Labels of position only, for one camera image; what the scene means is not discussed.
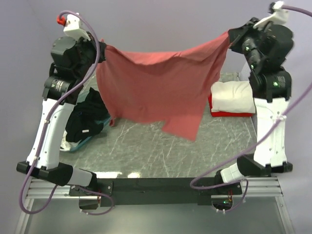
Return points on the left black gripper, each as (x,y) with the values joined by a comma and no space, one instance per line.
(91,44)

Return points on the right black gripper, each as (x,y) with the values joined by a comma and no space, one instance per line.
(237,35)

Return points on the pink t shirt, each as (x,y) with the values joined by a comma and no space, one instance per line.
(172,87)

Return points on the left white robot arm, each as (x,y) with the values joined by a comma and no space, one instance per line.
(60,95)

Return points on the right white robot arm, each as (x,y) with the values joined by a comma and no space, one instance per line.
(271,93)

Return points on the black t shirt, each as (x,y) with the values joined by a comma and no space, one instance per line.
(92,106)

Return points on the folded white t shirt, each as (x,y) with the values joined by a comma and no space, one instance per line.
(232,97)

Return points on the teal plastic basket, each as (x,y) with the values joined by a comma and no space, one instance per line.
(81,129)

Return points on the folded red t shirt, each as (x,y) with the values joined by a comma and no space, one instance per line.
(226,114)

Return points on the crumpled white t shirt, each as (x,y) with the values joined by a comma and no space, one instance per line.
(65,146)

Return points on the black base crossbar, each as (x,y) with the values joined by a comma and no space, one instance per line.
(148,191)

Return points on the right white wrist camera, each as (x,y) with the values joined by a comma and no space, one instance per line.
(278,15)

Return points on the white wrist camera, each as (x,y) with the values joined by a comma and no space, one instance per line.
(278,15)
(72,27)

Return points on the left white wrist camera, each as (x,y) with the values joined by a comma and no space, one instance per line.
(72,27)

